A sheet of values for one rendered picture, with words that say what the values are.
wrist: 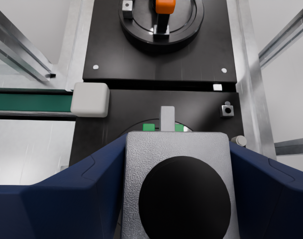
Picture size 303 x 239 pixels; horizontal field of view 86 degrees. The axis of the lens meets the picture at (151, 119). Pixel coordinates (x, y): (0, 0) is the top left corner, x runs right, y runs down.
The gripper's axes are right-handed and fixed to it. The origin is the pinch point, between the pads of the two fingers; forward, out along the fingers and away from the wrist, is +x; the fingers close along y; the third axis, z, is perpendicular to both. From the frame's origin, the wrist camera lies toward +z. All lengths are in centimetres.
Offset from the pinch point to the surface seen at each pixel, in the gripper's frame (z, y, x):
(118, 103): -1.8, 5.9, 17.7
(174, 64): 3.6, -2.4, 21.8
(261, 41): 8.5, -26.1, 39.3
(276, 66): 2.8, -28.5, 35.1
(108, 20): 10.3, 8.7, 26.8
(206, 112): -2.7, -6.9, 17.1
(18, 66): 3.1, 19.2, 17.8
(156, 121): -3.1, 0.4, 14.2
